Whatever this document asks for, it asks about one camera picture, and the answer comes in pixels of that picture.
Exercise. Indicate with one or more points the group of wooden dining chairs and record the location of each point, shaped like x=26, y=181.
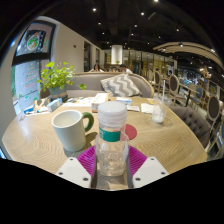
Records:
x=174, y=85

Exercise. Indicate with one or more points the potted green leafy plant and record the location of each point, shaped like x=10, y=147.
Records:
x=55, y=78

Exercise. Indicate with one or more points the white paper napkin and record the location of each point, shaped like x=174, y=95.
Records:
x=146, y=108

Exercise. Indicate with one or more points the grey curved sofa bench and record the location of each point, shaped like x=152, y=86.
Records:
x=90, y=81

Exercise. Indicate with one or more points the dark framed wall poster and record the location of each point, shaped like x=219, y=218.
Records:
x=33, y=40

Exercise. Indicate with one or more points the person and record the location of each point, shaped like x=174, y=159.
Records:
x=96, y=68
x=114, y=69
x=125, y=69

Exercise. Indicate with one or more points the flat round red coaster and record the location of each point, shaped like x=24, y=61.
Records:
x=132, y=132

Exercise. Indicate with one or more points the clear plastic cup with straw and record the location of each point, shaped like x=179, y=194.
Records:
x=159, y=111

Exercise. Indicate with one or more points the white and orange box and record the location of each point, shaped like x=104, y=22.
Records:
x=99, y=100

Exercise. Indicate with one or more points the brown wooden stand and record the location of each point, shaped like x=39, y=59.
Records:
x=41, y=104

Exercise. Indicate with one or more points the light blue tissue pack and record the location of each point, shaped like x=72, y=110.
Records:
x=53, y=105

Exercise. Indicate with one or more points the white round column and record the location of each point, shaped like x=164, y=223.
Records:
x=116, y=54

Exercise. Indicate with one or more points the group of ceiling spotlights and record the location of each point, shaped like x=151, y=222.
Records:
x=142, y=14

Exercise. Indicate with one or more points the grey white chevron cushion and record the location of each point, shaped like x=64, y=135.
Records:
x=120, y=86

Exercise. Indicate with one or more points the white printed leaflet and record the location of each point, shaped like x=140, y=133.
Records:
x=80, y=101

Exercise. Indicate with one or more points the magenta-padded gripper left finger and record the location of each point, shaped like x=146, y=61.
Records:
x=75, y=170

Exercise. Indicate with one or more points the clear white-capped water bottle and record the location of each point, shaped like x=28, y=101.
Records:
x=111, y=116

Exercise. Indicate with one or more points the small blue white box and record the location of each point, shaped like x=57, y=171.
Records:
x=124, y=100

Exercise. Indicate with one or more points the grey tufted armchair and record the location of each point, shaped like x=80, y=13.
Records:
x=191, y=120

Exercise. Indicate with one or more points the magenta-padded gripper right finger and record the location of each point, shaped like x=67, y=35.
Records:
x=150, y=170

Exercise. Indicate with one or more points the yellow square card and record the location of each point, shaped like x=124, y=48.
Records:
x=151, y=101

